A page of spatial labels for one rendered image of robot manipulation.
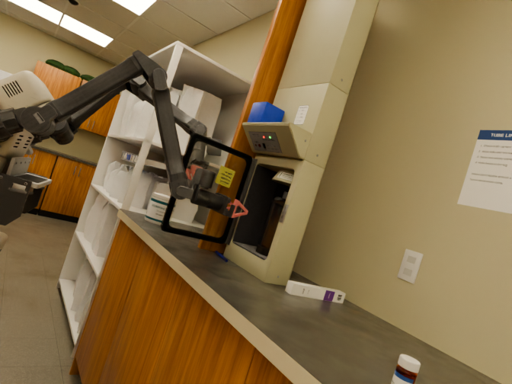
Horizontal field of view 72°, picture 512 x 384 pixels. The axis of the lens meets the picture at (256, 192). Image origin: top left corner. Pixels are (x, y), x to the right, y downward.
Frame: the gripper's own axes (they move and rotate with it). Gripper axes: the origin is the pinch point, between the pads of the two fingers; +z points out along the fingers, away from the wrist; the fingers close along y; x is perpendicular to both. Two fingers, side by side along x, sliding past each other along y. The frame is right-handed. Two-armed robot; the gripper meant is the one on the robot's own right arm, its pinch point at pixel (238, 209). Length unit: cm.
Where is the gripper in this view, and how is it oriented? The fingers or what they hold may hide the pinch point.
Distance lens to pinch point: 134.9
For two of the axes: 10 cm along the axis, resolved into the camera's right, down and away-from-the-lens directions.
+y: -5.5, -1.7, 8.2
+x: -3.2, 9.5, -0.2
